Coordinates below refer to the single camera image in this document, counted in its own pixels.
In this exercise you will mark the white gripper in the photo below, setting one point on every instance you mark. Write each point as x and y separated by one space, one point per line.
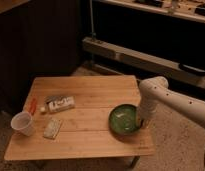
146 109

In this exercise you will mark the green ceramic bowl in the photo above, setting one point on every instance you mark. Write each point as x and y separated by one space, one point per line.
123 119

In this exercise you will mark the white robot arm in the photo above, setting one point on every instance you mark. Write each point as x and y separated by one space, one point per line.
155 90

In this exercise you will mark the wooden low table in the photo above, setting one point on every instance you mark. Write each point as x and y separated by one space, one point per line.
85 132

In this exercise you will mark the black object on shelf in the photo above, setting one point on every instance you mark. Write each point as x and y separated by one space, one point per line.
192 70

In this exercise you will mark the white printed box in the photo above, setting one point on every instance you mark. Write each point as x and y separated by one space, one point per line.
60 103

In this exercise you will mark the flat white packet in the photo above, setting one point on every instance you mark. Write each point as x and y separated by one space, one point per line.
52 128

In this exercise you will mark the vertical metal pole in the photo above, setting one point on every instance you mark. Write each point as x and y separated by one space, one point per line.
93 33

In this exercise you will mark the small white cube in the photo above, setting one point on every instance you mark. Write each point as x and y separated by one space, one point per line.
43 110

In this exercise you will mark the white plastic cup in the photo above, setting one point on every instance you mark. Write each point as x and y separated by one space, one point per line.
23 123

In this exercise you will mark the grey metal shelf rail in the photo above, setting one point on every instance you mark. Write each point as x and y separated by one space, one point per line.
142 60

